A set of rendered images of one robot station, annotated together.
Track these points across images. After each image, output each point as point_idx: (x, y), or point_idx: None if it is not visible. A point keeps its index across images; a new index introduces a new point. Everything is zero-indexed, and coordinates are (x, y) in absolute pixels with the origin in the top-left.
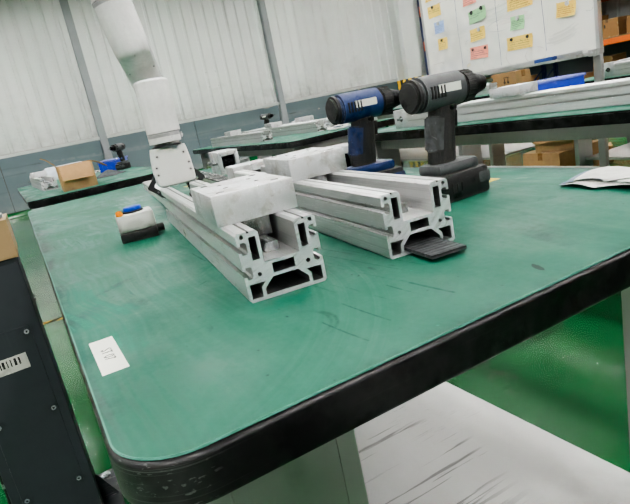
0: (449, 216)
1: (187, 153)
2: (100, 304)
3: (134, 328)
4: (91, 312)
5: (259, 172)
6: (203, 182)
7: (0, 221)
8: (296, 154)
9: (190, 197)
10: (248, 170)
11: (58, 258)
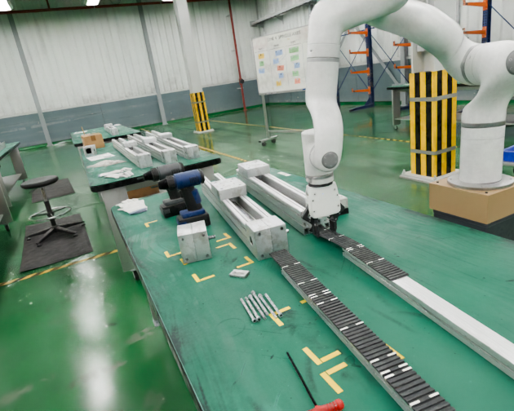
0: (201, 187)
1: (305, 193)
2: (301, 181)
3: (282, 177)
4: (301, 179)
5: (252, 205)
6: (290, 203)
7: (431, 182)
8: (229, 183)
9: (283, 184)
10: (261, 214)
11: (374, 201)
